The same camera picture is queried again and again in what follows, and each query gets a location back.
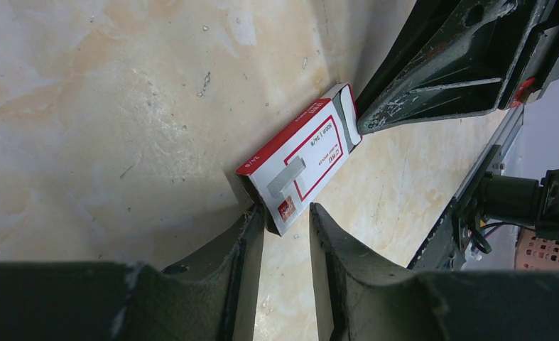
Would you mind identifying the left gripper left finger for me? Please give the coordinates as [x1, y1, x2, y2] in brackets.
[0, 205, 265, 340]

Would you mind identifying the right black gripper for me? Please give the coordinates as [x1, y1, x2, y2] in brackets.
[356, 0, 559, 135]

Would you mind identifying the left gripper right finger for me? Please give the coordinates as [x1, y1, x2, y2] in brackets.
[309, 203, 559, 340]

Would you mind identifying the red white staple box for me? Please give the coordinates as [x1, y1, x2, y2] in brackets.
[235, 88, 351, 236]

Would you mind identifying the pink perforated basket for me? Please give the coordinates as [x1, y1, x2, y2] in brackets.
[514, 230, 559, 271]

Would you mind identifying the aluminium frame rail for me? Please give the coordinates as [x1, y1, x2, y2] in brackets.
[453, 104, 525, 202]

